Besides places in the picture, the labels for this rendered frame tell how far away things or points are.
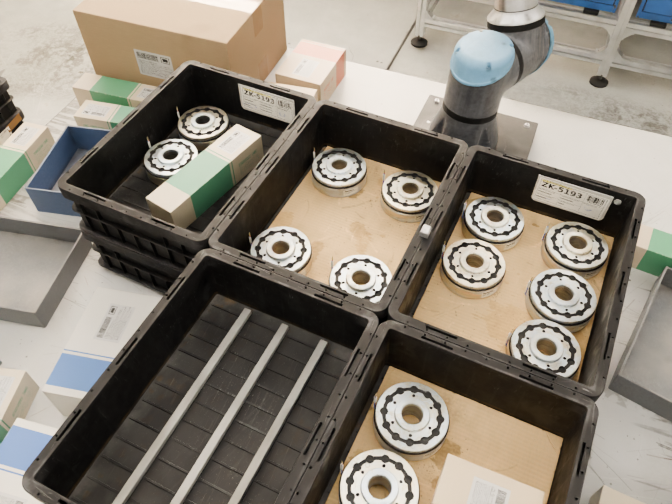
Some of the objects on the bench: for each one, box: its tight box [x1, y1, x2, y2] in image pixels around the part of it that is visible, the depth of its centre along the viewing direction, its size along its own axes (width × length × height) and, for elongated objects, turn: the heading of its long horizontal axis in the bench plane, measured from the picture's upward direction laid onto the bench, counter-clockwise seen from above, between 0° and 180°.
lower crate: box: [79, 226, 183, 294], centre depth 122 cm, size 40×30×12 cm
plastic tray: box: [0, 216, 92, 328], centre depth 117 cm, size 27×20×5 cm
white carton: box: [42, 287, 162, 416], centre depth 103 cm, size 20×12×9 cm, turn 169°
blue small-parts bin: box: [25, 125, 111, 217], centre depth 132 cm, size 20×15×7 cm
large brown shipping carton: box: [72, 0, 287, 87], centre depth 154 cm, size 40×30×20 cm
